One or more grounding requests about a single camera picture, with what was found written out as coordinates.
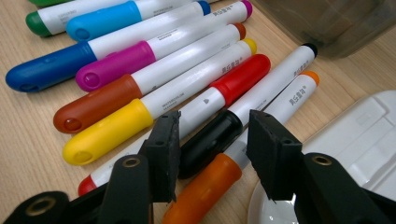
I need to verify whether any brown capped white marker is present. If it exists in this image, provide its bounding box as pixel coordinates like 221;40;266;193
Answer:
53;22;247;134

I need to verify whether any orange capped white marker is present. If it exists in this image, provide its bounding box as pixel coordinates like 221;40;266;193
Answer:
162;70;321;224

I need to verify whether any dark blue capped white marker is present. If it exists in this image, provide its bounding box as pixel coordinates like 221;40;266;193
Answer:
5;0;213;93

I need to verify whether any light blue capped white marker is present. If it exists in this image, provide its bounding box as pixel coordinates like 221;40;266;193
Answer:
65;0;200;42

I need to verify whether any clear tinted plastic storage box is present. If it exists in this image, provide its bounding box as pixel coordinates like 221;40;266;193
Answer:
250;0;396;60

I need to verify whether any magenta capped white marker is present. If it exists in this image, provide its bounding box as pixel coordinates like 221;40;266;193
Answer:
75;0;254;93

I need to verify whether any black capped white marker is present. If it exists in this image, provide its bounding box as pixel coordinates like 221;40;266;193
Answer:
177;42;319;180

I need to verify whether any yellow capped white marker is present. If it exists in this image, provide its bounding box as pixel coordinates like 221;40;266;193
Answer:
62;37;258;167

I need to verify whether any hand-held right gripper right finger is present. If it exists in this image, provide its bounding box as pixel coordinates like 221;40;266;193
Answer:
247;108;304;203

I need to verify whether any white plastic box lid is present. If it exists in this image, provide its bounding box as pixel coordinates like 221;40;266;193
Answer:
247;90;396;224

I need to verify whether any red capped white marker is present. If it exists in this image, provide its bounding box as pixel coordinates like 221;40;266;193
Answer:
78;53;272;198

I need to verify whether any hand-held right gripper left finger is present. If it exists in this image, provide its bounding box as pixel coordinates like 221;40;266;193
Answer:
138;109;182;203

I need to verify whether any dark green capped white marker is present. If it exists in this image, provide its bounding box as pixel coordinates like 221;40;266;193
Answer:
25;0;125;37

